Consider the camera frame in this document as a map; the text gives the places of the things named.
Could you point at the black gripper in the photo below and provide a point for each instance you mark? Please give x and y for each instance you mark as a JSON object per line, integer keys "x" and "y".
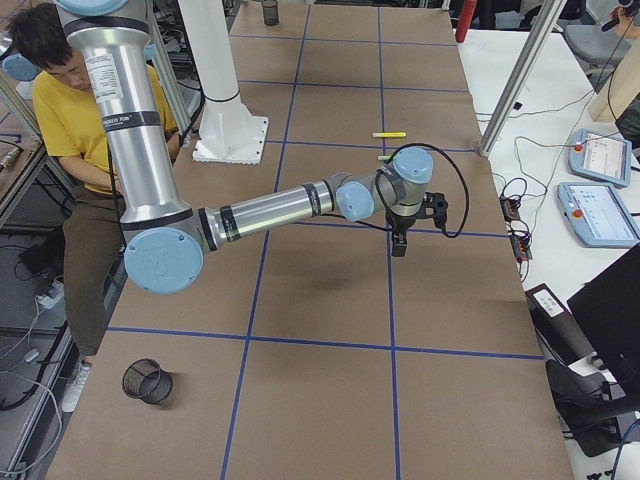
{"x": 403, "y": 223}

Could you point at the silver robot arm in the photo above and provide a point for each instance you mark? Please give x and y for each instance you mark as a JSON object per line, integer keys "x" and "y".
{"x": 166, "y": 239}

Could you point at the yellow marker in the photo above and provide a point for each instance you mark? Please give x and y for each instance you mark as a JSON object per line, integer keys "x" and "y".
{"x": 389, "y": 135}

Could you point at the near teach pendant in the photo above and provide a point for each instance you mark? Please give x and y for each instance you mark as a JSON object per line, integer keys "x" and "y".
{"x": 597, "y": 214}

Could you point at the teach pendant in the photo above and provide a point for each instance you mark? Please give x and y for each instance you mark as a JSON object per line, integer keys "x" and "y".
{"x": 597, "y": 214}
{"x": 601, "y": 157}

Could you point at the far teach pendant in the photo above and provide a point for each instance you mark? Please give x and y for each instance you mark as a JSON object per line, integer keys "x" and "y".
{"x": 601, "y": 157}

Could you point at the red cylinder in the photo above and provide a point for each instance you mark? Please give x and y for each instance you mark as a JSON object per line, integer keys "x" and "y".
{"x": 464, "y": 19}

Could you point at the black mesh cup far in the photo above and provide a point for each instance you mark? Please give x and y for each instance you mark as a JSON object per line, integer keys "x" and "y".
{"x": 270, "y": 12}

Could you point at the black mesh cup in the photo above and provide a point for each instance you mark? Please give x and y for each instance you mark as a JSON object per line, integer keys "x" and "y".
{"x": 147, "y": 381}
{"x": 270, "y": 12}

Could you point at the black mesh cup near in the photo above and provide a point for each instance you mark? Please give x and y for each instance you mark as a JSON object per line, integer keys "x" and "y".
{"x": 147, "y": 381}

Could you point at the person in yellow shirt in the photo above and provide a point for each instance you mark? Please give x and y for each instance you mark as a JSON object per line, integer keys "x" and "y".
{"x": 70, "y": 124}

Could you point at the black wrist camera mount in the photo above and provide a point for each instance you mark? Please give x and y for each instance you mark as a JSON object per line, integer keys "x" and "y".
{"x": 434, "y": 206}

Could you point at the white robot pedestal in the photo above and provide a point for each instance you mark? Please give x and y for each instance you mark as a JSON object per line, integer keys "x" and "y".
{"x": 228, "y": 132}

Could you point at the aluminium frame post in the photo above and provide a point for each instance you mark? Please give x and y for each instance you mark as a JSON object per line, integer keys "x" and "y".
{"x": 524, "y": 64}

